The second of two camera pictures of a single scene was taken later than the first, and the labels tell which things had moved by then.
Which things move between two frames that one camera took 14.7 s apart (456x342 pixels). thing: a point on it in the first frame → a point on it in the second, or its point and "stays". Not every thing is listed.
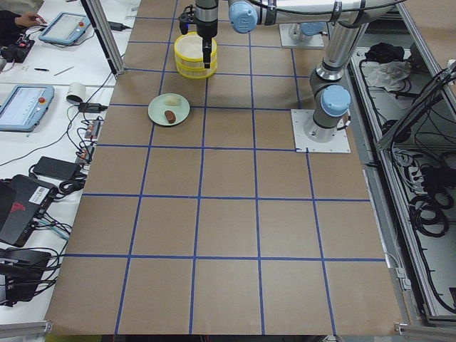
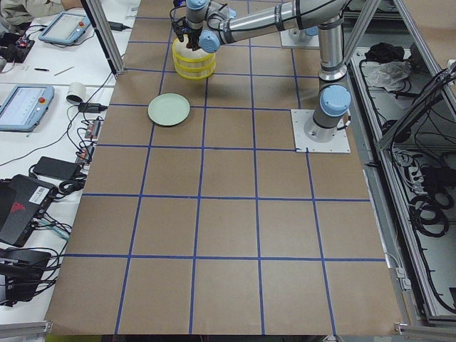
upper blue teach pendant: [65, 28] stays
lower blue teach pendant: [24, 107] stays
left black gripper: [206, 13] → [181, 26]
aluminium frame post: [100, 22] stays
